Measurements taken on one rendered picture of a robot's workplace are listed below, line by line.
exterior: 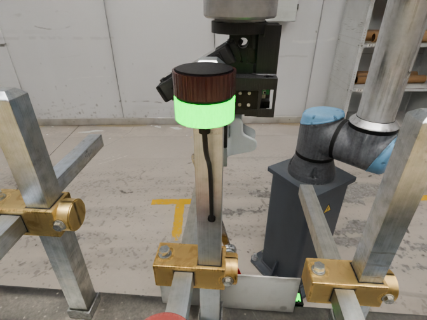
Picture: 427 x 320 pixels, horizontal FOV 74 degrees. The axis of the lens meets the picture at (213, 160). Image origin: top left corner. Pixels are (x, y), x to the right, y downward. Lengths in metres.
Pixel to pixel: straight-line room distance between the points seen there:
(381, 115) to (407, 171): 0.62
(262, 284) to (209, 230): 0.19
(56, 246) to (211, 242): 0.25
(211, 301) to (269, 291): 0.11
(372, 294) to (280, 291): 0.15
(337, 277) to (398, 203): 0.16
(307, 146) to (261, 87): 0.76
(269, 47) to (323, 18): 2.77
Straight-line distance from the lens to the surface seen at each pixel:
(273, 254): 1.49
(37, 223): 0.50
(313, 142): 1.10
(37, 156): 0.45
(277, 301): 0.61
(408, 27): 0.97
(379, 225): 0.45
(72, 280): 0.59
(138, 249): 1.72
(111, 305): 0.67
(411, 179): 0.41
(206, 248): 0.45
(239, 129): 0.41
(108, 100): 3.26
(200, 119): 0.26
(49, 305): 0.72
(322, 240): 0.58
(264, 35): 0.38
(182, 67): 0.28
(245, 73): 0.39
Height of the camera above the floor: 1.24
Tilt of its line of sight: 30 degrees down
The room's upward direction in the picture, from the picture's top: straight up
